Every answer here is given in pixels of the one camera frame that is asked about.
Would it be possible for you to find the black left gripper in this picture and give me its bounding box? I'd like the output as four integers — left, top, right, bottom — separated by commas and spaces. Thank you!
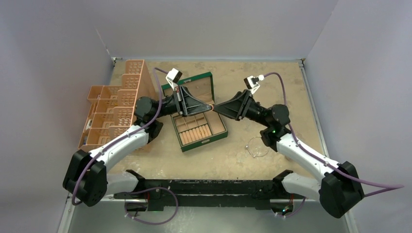
152, 85, 211, 120

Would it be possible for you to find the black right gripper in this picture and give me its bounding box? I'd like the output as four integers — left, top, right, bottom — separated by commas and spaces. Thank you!
211, 89, 272, 127

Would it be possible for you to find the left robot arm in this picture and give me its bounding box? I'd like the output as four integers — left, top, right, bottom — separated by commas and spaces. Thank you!
63, 85, 214, 207

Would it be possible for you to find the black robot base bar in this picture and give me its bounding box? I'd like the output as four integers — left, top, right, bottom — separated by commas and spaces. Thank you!
114, 170, 300, 215

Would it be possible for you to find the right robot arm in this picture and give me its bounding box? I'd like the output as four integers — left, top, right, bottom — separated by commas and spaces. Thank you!
213, 90, 366, 218

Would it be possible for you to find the green jewelry box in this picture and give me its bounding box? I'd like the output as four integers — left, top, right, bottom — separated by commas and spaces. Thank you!
170, 72, 228, 152

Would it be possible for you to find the orange plastic tiered organizer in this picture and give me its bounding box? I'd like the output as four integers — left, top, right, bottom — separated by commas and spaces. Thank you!
78, 60, 159, 151

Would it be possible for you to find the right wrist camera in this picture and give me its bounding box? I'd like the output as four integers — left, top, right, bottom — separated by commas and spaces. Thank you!
243, 74, 265, 95

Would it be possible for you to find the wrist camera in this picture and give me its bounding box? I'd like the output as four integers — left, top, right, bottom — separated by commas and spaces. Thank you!
166, 68, 183, 92
243, 74, 265, 95

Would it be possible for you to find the silver chain necklace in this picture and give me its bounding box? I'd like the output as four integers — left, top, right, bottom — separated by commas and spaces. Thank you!
245, 136, 270, 159

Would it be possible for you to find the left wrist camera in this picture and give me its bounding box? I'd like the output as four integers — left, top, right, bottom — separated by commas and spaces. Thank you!
166, 68, 183, 92

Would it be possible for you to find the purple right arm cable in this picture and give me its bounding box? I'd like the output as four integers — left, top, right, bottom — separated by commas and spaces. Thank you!
262, 72, 405, 219

